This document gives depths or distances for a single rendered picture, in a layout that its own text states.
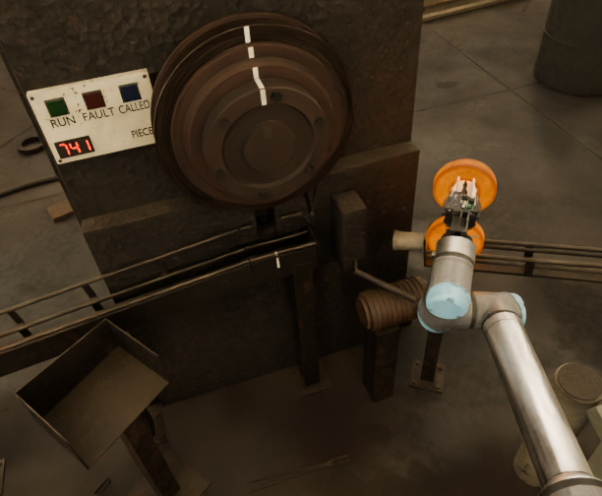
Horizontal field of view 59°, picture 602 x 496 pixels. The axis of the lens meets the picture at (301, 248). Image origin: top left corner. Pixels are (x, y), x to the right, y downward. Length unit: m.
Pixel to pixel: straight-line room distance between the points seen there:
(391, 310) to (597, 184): 1.78
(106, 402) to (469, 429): 1.21
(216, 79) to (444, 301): 0.66
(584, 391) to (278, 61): 1.10
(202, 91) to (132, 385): 0.75
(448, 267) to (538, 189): 1.85
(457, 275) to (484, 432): 0.94
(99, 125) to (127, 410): 0.69
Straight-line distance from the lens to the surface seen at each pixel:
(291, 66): 1.18
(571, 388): 1.56
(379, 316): 1.61
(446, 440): 1.99
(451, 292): 1.18
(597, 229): 2.86
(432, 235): 1.55
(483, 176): 1.39
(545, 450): 1.05
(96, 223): 1.50
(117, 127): 1.36
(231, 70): 1.15
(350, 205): 1.51
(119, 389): 1.47
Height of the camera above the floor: 1.76
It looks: 44 degrees down
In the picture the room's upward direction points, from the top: 5 degrees counter-clockwise
